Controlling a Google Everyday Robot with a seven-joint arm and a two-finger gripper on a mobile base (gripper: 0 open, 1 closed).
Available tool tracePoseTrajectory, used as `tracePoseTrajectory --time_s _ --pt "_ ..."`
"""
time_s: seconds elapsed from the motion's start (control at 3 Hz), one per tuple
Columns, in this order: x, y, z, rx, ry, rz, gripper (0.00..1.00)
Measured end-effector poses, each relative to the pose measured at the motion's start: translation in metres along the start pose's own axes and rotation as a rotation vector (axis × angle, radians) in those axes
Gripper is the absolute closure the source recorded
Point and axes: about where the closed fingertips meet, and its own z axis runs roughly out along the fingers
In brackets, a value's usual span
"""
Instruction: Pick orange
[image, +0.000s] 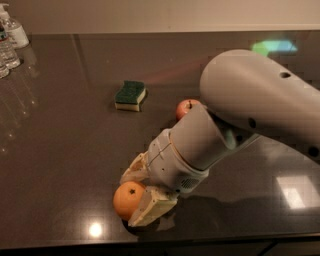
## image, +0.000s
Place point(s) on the orange fruit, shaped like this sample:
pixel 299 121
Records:
pixel 126 199

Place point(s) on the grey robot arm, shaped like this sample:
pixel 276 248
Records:
pixel 244 95

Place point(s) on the white pump sanitizer bottle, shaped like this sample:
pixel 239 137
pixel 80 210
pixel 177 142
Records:
pixel 13 28

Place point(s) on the clear bottle at left edge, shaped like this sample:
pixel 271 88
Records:
pixel 4 71

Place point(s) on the red apple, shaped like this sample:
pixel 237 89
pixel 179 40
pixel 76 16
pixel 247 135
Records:
pixel 184 107

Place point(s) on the green and yellow sponge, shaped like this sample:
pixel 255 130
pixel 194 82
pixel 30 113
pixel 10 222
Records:
pixel 130 96

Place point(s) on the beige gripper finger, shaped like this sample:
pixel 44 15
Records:
pixel 137 171
pixel 154 203

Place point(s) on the clear plastic water bottle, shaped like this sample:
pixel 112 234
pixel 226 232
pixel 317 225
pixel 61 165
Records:
pixel 7 52

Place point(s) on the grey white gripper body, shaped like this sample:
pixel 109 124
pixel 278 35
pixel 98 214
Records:
pixel 171 166

